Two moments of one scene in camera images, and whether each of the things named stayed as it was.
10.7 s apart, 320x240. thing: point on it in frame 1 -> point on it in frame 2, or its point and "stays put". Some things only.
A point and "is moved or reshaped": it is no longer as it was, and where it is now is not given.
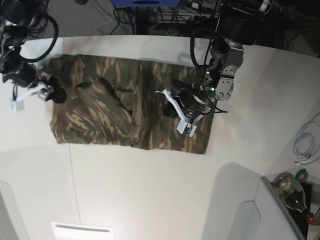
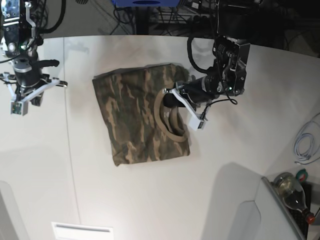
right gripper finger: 170,110 -> 170,100
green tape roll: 301,172 stays put
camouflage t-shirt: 114,101 is moved or reshaped
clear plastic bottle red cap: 292,192 stays put
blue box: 145,3 stays put
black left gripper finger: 58,93 -> 37,100
